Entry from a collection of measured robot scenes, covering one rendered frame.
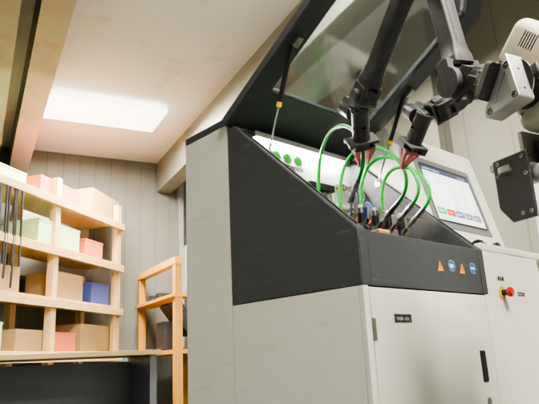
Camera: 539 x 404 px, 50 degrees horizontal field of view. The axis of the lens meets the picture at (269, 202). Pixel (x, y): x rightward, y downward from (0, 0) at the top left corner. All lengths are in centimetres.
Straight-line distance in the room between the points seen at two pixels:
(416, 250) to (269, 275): 47
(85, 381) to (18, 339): 196
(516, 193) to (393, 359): 57
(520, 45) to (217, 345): 134
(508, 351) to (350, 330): 78
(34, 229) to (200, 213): 383
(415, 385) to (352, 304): 30
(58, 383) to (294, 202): 233
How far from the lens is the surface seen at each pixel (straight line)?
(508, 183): 149
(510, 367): 227
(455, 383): 195
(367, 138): 190
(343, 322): 167
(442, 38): 157
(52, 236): 607
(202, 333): 217
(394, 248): 177
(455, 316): 200
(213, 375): 212
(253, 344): 195
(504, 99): 138
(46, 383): 379
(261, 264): 193
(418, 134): 197
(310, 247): 177
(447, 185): 276
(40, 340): 596
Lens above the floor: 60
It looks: 15 degrees up
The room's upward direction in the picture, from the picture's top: 3 degrees counter-clockwise
